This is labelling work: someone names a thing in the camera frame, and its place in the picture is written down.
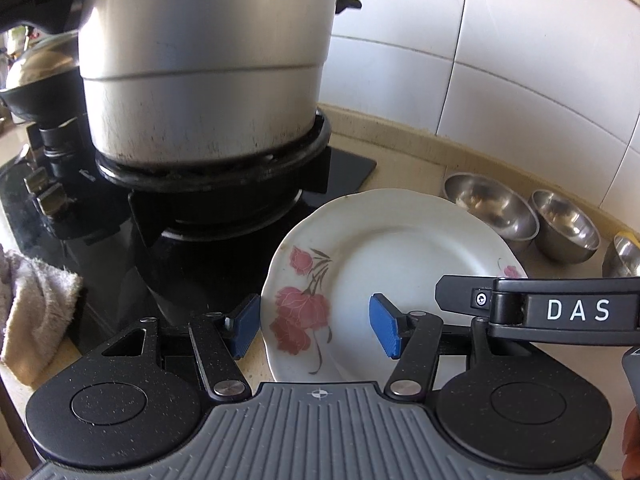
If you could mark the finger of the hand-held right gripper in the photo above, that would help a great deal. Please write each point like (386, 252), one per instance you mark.
(460, 292)

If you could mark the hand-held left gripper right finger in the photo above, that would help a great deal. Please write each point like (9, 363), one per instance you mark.
(385, 325)

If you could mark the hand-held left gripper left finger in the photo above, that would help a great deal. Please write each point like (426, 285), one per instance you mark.
(245, 325)

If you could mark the white floral plate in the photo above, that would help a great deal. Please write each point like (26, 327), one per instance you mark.
(400, 245)

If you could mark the steel bowl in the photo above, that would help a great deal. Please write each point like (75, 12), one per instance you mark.
(622, 260)
(565, 230)
(490, 205)

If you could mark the black glass cooktop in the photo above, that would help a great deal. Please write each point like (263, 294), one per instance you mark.
(125, 280)

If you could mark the black burner pot support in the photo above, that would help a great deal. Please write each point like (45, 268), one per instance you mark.
(200, 195)
(60, 145)

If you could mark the beige towel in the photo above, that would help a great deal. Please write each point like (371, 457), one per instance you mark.
(35, 305)

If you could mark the large aluminium pot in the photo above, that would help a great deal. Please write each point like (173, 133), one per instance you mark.
(200, 85)

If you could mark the black wok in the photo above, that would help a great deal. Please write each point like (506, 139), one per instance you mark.
(35, 102)

